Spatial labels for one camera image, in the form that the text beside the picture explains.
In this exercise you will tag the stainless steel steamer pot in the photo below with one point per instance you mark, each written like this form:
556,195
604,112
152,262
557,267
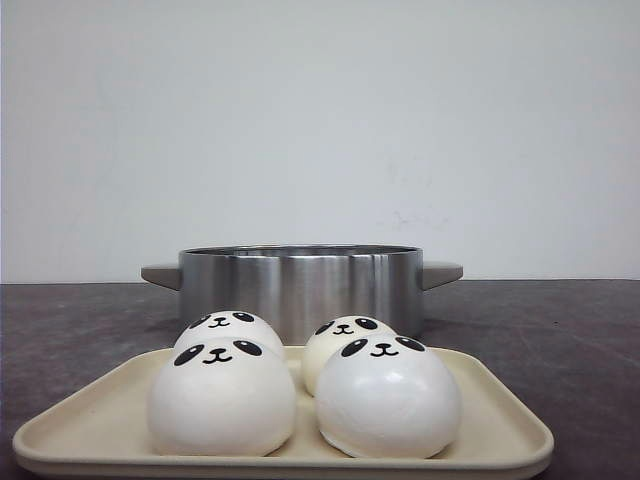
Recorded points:
297,288

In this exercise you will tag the cream rectangular plastic tray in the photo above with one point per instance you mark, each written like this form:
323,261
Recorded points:
100,432

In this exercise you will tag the cream panda bun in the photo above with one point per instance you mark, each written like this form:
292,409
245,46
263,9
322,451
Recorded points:
332,336

